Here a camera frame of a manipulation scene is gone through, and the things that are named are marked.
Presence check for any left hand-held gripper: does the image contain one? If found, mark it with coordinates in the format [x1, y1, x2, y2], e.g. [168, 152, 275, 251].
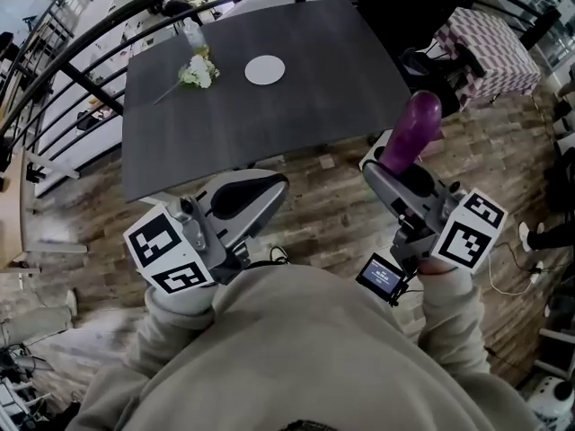
[123, 168, 291, 295]

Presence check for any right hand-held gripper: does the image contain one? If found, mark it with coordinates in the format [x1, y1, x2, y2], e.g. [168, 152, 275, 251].
[358, 130, 509, 286]

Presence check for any purple eggplant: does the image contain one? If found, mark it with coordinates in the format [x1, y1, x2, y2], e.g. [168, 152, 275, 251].
[380, 90, 444, 174]

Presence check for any person's left forearm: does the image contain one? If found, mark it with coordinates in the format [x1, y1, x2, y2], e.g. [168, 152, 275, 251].
[128, 280, 222, 379]

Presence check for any person's right forearm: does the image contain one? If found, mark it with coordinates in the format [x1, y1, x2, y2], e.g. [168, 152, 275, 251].
[415, 258, 494, 376]

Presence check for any dark grey table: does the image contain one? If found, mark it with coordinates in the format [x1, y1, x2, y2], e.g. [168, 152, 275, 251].
[120, 0, 412, 204]

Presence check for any small black screen device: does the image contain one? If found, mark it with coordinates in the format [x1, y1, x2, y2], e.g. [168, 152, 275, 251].
[355, 252, 409, 307]

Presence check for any black office chair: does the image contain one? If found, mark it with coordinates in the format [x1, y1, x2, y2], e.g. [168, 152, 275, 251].
[357, 0, 489, 119]

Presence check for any white round plate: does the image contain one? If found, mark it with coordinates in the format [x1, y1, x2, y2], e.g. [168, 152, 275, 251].
[243, 55, 288, 86]

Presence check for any person's beige hoodie torso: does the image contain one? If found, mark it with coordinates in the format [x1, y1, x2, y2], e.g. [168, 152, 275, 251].
[78, 262, 543, 431]

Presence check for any white flower bouquet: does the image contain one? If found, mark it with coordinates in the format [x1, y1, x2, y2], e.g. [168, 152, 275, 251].
[154, 54, 221, 106]

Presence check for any purple checkered cloth box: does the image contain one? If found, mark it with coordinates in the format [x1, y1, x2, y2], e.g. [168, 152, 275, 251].
[433, 6, 543, 107]

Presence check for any clear plastic bottle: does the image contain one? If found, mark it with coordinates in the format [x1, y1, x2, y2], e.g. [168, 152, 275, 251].
[181, 17, 210, 58]

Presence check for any black metal railing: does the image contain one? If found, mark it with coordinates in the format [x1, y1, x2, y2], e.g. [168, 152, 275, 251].
[0, 0, 562, 183]

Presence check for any white round appliance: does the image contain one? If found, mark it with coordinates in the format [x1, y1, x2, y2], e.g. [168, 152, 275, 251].
[525, 374, 575, 431]

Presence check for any white floor cable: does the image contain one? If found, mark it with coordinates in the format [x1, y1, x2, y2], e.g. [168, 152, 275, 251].
[488, 239, 544, 296]

